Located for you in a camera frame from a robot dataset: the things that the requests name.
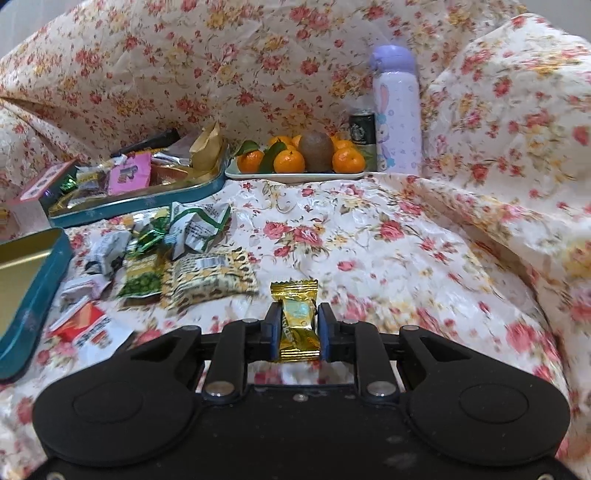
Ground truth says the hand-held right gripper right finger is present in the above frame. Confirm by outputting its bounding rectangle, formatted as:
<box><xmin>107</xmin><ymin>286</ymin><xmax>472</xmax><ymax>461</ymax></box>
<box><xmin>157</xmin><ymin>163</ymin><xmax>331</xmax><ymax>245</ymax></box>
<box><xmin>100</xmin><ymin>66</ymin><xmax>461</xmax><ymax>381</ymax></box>
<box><xmin>318</xmin><ymin>302</ymin><xmax>472</xmax><ymax>402</ymax></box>

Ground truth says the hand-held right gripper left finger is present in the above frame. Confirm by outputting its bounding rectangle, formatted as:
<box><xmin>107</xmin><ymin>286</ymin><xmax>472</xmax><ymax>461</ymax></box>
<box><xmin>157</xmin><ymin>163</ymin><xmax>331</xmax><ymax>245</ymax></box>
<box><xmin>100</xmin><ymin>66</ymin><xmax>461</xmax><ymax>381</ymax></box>
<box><xmin>124</xmin><ymin>302</ymin><xmax>283</xmax><ymax>400</ymax></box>

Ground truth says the gold foil candy packet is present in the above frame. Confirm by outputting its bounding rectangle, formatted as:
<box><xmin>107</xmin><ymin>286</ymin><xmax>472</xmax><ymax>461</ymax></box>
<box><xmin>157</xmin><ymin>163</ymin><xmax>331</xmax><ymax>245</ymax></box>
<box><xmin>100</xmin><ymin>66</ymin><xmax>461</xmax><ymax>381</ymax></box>
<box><xmin>270</xmin><ymin>280</ymin><xmax>321</xmax><ymax>361</ymax></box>

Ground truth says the green white snack packet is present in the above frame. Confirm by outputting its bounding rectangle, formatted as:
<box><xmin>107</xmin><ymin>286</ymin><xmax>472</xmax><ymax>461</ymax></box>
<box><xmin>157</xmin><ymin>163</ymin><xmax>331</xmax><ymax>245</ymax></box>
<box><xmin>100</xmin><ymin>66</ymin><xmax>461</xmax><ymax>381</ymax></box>
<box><xmin>168</xmin><ymin>202</ymin><xmax>232</xmax><ymax>259</ymax></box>

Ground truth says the green pea snack packet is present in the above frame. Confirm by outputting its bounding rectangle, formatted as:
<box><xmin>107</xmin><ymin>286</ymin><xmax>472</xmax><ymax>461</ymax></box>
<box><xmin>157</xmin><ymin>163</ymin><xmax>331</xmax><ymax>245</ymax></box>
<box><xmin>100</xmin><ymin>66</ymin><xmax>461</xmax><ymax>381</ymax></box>
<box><xmin>115</xmin><ymin>256</ymin><xmax>167</xmax><ymax>298</ymax></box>

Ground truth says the teal tin with snacks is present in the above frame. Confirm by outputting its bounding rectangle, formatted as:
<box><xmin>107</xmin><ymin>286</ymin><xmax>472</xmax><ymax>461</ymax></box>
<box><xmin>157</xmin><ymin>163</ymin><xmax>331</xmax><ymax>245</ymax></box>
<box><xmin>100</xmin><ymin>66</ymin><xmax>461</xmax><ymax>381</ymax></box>
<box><xmin>46</xmin><ymin>138</ymin><xmax>230</xmax><ymax>228</ymax></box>

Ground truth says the leopard print snack packet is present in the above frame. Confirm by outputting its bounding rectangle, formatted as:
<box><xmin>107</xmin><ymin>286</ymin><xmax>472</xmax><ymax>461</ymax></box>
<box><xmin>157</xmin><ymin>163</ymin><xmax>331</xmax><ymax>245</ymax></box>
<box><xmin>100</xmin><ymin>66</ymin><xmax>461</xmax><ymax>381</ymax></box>
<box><xmin>159</xmin><ymin>248</ymin><xmax>259</xmax><ymax>317</ymax></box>

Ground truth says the white fruit plate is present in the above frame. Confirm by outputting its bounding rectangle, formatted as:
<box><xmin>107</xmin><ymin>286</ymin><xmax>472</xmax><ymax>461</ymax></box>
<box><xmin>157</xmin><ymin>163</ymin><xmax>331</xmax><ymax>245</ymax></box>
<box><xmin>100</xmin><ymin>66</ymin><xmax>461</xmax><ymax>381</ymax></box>
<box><xmin>225</xmin><ymin>154</ymin><xmax>368</xmax><ymax>181</ymax></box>

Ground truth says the green gold foil candy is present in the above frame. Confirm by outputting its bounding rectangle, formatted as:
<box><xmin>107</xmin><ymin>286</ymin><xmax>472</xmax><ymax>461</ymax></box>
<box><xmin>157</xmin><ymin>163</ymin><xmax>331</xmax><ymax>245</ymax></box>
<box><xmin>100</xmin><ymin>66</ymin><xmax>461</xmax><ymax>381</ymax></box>
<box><xmin>127</xmin><ymin>210</ymin><xmax>171</xmax><ymax>259</ymax></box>

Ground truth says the pile of tangerines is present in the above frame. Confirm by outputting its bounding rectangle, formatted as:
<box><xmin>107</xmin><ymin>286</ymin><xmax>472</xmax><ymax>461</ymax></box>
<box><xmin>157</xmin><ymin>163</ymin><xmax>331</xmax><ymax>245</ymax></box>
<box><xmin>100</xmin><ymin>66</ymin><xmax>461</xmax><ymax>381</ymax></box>
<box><xmin>237</xmin><ymin>134</ymin><xmax>366</xmax><ymax>175</ymax></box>

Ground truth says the brown kiwi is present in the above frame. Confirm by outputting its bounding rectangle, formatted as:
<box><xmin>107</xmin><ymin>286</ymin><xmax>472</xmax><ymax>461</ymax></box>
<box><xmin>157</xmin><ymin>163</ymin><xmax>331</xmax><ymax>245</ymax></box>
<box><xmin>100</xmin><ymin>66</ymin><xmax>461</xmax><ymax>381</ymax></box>
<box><xmin>298</xmin><ymin>130</ymin><xmax>335</xmax><ymax>172</ymax></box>

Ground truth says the white black snack packet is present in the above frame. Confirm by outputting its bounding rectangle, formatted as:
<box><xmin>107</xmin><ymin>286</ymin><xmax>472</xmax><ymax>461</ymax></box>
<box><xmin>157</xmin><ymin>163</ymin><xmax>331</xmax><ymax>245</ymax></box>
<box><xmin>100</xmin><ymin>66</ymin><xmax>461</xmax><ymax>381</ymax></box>
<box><xmin>84</xmin><ymin>229</ymin><xmax>132</xmax><ymax>280</ymax></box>

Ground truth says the clear wrapped brown pastry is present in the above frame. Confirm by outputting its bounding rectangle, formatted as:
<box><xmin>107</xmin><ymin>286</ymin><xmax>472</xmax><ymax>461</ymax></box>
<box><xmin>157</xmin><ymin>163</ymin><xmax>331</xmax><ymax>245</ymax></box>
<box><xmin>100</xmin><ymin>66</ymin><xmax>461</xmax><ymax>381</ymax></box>
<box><xmin>150</xmin><ymin>159</ymin><xmax>192</xmax><ymax>185</ymax></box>

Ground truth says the red white snack packet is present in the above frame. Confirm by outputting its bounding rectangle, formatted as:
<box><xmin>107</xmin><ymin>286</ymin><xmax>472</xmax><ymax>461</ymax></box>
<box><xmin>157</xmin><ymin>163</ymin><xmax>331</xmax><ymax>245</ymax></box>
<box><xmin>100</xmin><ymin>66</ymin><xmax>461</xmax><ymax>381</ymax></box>
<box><xmin>48</xmin><ymin>300</ymin><xmax>122</xmax><ymax>352</ymax></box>

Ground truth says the brown paper snack bag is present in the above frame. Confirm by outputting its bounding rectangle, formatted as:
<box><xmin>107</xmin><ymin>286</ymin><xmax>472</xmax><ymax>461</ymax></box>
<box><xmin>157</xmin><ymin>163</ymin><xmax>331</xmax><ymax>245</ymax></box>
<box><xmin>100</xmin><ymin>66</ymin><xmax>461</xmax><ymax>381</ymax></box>
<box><xmin>190</xmin><ymin>121</ymin><xmax>225</xmax><ymax>174</ymax></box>

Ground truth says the small white snack packet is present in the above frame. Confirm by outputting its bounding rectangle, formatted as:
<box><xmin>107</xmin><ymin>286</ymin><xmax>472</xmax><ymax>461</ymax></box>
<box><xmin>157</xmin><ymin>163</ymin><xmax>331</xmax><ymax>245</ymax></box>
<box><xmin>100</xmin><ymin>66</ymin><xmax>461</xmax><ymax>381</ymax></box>
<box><xmin>59</xmin><ymin>274</ymin><xmax>112</xmax><ymax>305</ymax></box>

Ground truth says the dark green drink can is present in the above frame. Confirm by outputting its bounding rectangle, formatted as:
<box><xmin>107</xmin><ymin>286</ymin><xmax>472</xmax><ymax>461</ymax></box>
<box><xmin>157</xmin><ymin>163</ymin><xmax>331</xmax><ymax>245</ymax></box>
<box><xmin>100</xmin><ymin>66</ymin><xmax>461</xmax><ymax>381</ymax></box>
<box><xmin>348</xmin><ymin>108</ymin><xmax>379</xmax><ymax>148</ymax></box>

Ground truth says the pink snack packet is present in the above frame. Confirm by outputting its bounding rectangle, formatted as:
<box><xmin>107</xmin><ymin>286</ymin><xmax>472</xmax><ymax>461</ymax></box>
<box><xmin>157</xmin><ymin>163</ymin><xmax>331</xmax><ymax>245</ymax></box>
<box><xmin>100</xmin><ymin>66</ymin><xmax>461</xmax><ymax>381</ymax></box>
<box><xmin>107</xmin><ymin>153</ymin><xmax>153</xmax><ymax>195</ymax></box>

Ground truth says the purple cartoon water bottle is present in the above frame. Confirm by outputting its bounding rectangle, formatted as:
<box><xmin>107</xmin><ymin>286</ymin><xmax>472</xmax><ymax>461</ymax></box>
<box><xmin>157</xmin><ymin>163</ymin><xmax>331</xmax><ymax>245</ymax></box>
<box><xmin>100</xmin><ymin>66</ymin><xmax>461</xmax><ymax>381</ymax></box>
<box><xmin>368</xmin><ymin>45</ymin><xmax>423</xmax><ymax>176</ymax></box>

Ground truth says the long black snack packet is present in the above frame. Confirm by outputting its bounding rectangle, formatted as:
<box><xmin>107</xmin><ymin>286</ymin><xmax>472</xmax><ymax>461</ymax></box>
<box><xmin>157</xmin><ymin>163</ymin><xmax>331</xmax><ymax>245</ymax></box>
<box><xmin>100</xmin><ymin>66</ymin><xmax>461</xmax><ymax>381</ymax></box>
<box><xmin>111</xmin><ymin>128</ymin><xmax>180</xmax><ymax>157</ymax></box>

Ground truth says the white yellow snack packet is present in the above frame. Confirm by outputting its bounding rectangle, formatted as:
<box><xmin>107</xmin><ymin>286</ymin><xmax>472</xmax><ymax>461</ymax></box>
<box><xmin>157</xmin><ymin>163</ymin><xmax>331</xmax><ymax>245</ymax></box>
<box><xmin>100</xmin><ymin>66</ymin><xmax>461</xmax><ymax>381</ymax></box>
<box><xmin>76</xmin><ymin>157</ymin><xmax>127</xmax><ymax>185</ymax></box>

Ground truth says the pink red box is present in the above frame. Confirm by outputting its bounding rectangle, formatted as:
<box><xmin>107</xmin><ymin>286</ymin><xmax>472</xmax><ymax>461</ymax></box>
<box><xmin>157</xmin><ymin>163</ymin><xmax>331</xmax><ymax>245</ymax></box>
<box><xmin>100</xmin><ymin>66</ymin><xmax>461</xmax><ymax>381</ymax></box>
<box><xmin>0</xmin><ymin>159</ymin><xmax>78</xmax><ymax>241</ymax></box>

